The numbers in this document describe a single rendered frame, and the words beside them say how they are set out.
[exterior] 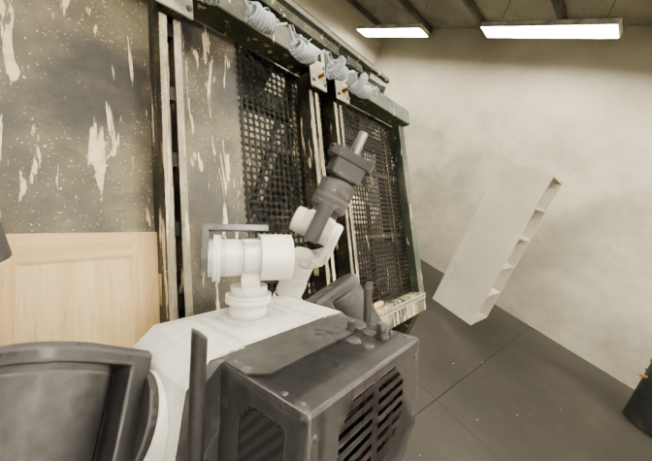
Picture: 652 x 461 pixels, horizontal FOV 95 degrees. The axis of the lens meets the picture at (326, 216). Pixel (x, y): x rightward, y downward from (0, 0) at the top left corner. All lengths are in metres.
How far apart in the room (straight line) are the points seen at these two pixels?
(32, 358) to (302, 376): 0.21
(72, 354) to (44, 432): 0.05
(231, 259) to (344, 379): 0.21
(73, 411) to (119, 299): 0.55
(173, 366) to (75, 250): 0.52
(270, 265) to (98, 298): 0.52
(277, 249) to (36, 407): 0.26
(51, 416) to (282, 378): 0.17
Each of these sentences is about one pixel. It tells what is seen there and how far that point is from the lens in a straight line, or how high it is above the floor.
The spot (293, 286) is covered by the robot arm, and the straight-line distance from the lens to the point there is 0.78.
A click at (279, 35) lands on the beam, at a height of 1.89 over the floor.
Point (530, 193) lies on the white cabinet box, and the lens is 4.24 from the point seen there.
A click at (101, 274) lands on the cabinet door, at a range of 0.85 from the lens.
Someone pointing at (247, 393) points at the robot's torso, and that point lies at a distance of 0.31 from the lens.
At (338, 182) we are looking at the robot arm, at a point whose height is 1.52.
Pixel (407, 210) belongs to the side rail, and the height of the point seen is 1.34.
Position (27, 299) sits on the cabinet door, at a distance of 0.84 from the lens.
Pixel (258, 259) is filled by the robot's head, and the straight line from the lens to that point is 0.41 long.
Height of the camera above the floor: 1.61
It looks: 14 degrees down
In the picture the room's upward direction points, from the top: 20 degrees clockwise
